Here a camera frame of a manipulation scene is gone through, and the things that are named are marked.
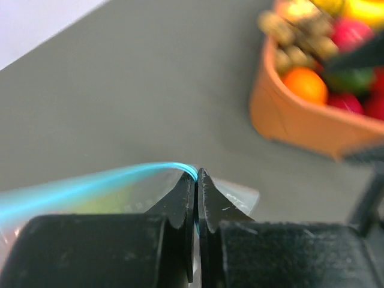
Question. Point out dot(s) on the clear zip bag blue seal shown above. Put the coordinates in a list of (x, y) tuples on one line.
[(90, 187)]

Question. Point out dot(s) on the fake yellow banana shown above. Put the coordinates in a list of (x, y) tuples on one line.
[(368, 12)]

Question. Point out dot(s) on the orange plastic fruit bin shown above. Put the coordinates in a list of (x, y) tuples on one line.
[(278, 114)]

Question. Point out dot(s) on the fake brown longan bunch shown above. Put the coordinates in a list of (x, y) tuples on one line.
[(304, 42)]

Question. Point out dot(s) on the fake orange left in bin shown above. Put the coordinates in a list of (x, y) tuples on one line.
[(307, 85)]

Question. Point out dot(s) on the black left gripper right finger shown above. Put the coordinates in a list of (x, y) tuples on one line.
[(237, 251)]

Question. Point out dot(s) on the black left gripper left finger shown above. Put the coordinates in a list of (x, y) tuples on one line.
[(137, 235)]

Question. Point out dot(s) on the fake green lime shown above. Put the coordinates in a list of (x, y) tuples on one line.
[(354, 81)]

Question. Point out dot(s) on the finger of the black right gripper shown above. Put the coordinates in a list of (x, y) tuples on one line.
[(368, 55)]

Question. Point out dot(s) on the fake red apple top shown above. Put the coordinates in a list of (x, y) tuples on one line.
[(348, 34)]

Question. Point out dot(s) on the fake big red apple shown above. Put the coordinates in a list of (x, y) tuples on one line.
[(347, 102)]

